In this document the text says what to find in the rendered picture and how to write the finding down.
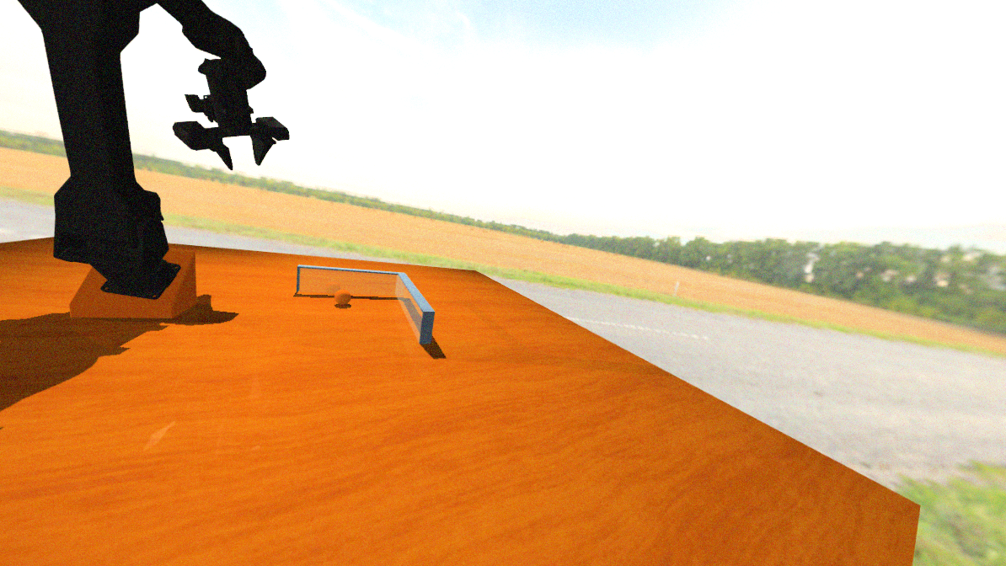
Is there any clear l-shaped low wall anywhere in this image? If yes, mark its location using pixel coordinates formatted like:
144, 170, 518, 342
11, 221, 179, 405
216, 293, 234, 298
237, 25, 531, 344
298, 268, 422, 343

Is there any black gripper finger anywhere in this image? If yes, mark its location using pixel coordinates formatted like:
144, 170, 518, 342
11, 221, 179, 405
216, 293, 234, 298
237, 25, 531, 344
250, 135, 277, 166
210, 143, 233, 170

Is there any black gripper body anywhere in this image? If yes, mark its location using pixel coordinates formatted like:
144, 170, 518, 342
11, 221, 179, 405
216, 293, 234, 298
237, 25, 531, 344
172, 95, 290, 151

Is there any light blue l-shaped wall top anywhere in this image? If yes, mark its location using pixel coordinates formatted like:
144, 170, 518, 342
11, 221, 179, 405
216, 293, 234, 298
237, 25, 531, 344
297, 264, 435, 344

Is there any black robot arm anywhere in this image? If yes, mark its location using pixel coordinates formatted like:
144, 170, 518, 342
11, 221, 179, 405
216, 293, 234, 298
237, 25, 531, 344
18, 0, 266, 300

